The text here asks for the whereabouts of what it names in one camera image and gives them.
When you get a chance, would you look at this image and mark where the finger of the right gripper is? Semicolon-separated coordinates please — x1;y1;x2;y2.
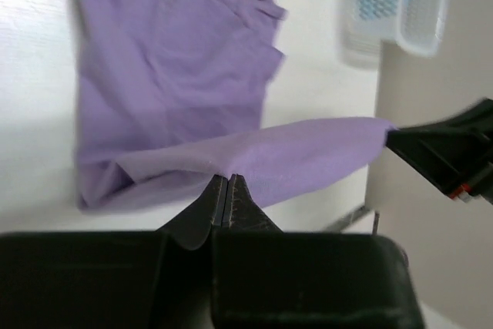
386;99;492;203

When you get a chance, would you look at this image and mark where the purple t shirt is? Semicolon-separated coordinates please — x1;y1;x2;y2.
76;0;392;210

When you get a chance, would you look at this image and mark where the white plastic basket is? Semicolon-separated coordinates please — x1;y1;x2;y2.
339;0;449;69

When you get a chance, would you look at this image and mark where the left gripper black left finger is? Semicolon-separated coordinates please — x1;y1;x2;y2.
1;176;226;328

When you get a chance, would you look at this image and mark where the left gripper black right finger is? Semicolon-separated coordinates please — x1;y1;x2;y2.
211;176;425;328

